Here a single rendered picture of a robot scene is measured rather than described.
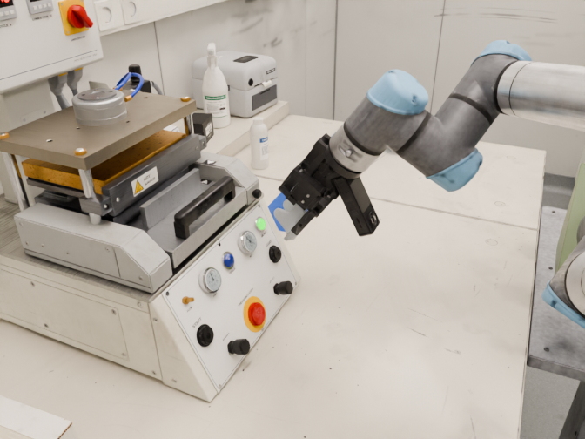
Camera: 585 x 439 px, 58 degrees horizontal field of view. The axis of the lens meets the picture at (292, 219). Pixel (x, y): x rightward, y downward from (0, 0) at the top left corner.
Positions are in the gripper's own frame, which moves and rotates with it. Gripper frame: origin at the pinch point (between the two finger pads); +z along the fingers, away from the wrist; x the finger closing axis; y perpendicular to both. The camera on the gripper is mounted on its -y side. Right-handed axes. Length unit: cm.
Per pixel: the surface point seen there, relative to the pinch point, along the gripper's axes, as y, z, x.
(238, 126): 37, 35, -64
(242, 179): 13.6, -2.0, -0.2
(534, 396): -94, 41, -71
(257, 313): -4.3, 7.6, 12.2
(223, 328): -1.7, 7.0, 19.9
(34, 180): 36.2, 7.7, 23.0
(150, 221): 17.8, 0.6, 19.2
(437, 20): 21, 13, -228
